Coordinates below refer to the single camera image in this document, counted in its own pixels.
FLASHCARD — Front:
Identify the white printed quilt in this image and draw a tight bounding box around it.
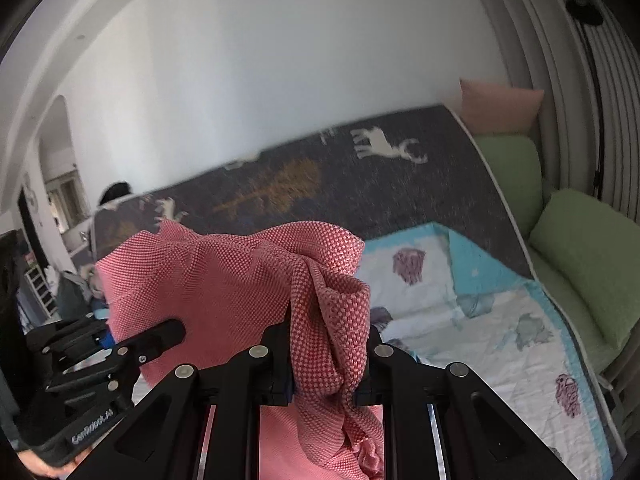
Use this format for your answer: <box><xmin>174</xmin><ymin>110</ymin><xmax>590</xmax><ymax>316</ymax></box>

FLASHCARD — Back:
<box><xmin>357</xmin><ymin>222</ymin><xmax>618</xmax><ymax>480</ymax></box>

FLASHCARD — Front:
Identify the green seat cushion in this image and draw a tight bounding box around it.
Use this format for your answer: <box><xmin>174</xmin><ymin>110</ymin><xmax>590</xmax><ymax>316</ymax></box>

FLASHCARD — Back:
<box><xmin>529</xmin><ymin>247</ymin><xmax>623</xmax><ymax>378</ymax></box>

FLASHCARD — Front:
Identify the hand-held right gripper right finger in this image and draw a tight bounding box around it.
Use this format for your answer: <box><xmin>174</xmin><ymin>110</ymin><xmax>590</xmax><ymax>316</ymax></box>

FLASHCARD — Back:
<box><xmin>352</xmin><ymin>325</ymin><xmax>581</xmax><ymax>480</ymax></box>

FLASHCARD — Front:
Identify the pink pillow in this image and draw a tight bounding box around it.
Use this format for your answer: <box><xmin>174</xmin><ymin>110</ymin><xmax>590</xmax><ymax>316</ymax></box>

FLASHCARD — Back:
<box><xmin>459</xmin><ymin>78</ymin><xmax>545</xmax><ymax>134</ymax></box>

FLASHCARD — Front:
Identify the pink knitted garment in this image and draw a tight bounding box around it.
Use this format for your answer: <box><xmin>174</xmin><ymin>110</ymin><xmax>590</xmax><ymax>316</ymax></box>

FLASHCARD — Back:
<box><xmin>95</xmin><ymin>220</ymin><xmax>386</xmax><ymax>480</ymax></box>

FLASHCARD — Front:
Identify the black rounded object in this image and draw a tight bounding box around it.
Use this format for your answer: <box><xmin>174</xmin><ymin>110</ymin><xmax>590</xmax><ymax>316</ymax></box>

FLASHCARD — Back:
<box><xmin>97</xmin><ymin>182</ymin><xmax>135</xmax><ymax>208</ymax></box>

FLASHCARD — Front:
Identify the dark clothes pile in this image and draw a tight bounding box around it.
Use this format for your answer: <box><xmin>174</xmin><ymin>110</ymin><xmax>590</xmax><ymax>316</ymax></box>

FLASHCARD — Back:
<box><xmin>57</xmin><ymin>270</ymin><xmax>108</xmax><ymax>320</ymax></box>

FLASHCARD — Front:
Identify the green square pillow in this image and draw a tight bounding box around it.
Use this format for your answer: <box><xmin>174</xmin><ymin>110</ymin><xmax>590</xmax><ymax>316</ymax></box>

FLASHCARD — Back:
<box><xmin>529</xmin><ymin>187</ymin><xmax>640</xmax><ymax>347</ymax></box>

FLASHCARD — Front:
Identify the dark grey deer blanket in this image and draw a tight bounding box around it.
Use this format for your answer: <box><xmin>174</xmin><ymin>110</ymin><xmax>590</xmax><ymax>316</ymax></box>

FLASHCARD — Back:
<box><xmin>92</xmin><ymin>104</ymin><xmax>536</xmax><ymax>281</ymax></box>

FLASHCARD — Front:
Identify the white shelf rack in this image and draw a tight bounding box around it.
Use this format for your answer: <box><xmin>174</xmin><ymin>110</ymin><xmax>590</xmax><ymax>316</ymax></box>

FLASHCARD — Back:
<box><xmin>22</xmin><ymin>265</ymin><xmax>57</xmax><ymax>318</ymax></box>

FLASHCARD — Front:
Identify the person's left hand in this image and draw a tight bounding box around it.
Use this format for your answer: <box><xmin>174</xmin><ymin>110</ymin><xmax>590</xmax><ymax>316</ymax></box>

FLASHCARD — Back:
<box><xmin>17</xmin><ymin>447</ymin><xmax>93</xmax><ymax>480</ymax></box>

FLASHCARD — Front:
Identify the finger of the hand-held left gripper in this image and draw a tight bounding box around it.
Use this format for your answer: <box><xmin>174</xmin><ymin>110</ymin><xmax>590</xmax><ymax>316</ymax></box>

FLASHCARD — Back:
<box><xmin>25</xmin><ymin>315</ymin><xmax>110</xmax><ymax>361</ymax></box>
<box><xmin>45</xmin><ymin>319</ymin><xmax>187</xmax><ymax>396</ymax></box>

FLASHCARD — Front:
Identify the green back cushion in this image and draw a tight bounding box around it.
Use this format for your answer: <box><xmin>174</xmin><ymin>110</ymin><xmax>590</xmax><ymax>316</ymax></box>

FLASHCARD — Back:
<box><xmin>472</xmin><ymin>132</ymin><xmax>547</xmax><ymax>233</ymax></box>

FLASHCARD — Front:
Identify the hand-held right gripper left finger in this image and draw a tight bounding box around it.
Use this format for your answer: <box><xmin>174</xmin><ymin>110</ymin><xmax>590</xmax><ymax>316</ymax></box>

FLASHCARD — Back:
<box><xmin>65</xmin><ymin>317</ymin><xmax>293</xmax><ymax>480</ymax></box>

